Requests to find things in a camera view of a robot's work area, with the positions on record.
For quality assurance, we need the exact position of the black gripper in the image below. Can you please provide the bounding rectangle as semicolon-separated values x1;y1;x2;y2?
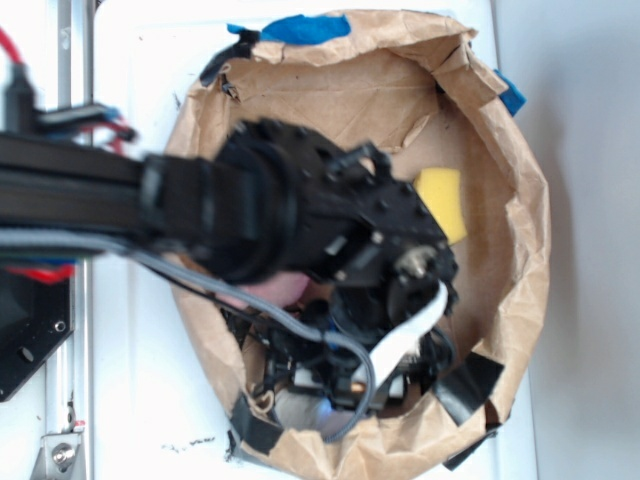
259;244;461;416

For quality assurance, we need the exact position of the white flat ribbon cable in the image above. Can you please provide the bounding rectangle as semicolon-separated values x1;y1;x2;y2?
352;280;450;396

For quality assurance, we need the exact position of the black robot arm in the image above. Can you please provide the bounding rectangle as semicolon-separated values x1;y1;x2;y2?
1;120;458;410

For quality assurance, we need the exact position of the metal corner bracket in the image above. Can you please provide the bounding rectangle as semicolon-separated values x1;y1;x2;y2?
30;433;87;480

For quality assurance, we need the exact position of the grey braided cable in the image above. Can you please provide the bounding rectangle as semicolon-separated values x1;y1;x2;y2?
0;230;377;444

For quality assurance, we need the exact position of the pink plush bunny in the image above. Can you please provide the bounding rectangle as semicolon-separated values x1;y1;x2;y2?
235;272;310;307

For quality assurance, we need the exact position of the white paper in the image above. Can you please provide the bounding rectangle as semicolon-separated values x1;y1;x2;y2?
274;390;332;431

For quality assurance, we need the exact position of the red wire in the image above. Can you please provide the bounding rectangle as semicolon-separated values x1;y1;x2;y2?
0;27;126;284

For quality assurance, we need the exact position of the aluminium frame rail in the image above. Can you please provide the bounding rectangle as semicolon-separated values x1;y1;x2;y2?
44;1;95;479

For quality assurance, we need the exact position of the brown paper bag bin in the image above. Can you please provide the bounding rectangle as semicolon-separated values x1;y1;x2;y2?
167;10;551;479

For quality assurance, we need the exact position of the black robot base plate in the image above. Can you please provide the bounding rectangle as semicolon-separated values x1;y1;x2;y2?
0;271;73;402

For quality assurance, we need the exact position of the yellow sponge wedge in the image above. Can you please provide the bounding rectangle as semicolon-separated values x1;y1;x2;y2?
413;167;467;244

